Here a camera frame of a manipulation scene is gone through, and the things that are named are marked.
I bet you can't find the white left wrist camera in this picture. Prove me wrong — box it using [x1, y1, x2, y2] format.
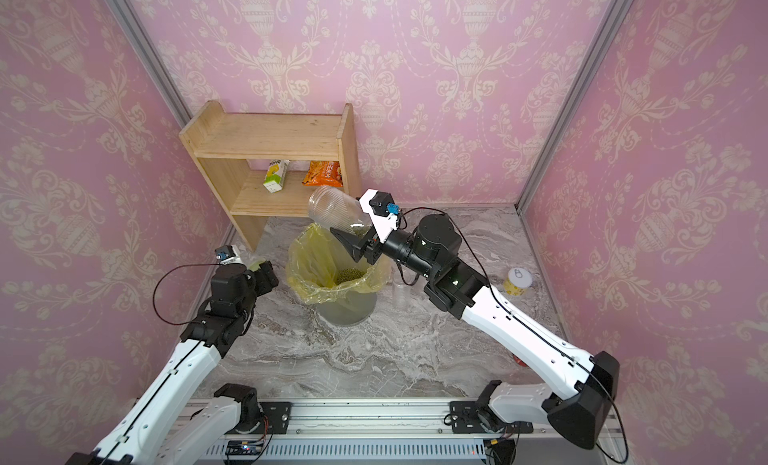
[215, 245, 244, 265]

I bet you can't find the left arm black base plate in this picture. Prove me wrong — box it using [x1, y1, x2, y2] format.
[226, 401, 292, 436]

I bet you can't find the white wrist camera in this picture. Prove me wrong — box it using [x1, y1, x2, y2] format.
[359, 189, 400, 243]
[215, 245, 244, 265]

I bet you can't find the orange snack bag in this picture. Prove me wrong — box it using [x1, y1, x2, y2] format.
[302, 161, 343, 188]

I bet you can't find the aluminium mounting rail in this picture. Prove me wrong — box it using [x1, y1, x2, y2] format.
[122, 396, 622, 440]

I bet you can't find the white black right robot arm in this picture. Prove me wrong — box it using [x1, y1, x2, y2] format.
[329, 211, 620, 450]

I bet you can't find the small black circuit board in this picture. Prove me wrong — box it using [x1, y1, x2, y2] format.
[224, 440, 263, 458]

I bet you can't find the green-lidded clear jar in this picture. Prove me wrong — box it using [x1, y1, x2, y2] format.
[308, 185, 372, 235]

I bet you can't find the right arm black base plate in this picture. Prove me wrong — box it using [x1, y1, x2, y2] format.
[443, 401, 534, 436]

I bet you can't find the yellow can white lid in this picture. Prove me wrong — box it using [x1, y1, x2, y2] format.
[503, 267, 534, 296]

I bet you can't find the red cola can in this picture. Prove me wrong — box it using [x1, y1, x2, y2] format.
[513, 355, 528, 368]

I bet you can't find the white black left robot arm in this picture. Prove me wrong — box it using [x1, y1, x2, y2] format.
[68, 258, 279, 464]

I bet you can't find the wooden two-tier shelf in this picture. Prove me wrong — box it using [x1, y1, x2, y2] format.
[178, 100, 365, 253]

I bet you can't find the mesh trash bin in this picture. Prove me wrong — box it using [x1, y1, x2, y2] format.
[311, 285, 377, 326]

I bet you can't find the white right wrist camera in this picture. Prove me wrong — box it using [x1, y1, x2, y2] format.
[359, 189, 400, 243]

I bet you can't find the green white carton box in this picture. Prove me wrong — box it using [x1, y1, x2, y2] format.
[263, 160, 290, 194]

